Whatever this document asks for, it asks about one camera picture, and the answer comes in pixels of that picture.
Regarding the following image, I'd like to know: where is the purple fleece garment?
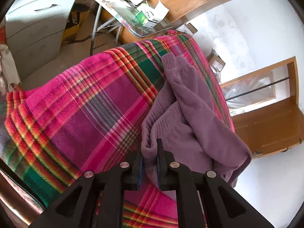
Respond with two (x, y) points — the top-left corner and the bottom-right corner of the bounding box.
(141, 53), (252, 187)

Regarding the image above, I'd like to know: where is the plastic curtain with zipper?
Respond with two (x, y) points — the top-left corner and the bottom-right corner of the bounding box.
(221, 65), (290, 116)

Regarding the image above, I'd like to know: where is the pink green plaid bedspread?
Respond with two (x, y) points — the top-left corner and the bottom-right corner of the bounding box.
(0, 29), (236, 228)

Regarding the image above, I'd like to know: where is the wooden door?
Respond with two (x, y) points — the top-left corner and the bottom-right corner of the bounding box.
(232, 97), (303, 158)

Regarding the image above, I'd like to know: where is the brown cardboard box with label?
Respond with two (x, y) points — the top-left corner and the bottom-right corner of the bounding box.
(207, 49), (226, 72)

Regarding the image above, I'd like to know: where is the white open cardboard box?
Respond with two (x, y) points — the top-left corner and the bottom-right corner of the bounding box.
(176, 23), (198, 36)

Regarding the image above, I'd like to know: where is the white drawer cabinet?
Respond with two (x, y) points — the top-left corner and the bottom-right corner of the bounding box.
(5, 0), (76, 79)

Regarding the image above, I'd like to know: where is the white green tissue box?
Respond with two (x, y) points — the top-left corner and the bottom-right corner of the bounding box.
(135, 1), (169, 28)

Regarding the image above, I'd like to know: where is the glass top side table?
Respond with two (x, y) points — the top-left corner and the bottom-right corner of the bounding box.
(90, 0), (173, 55)

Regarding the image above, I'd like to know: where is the black cable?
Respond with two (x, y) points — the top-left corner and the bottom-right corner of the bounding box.
(0, 157), (48, 210)

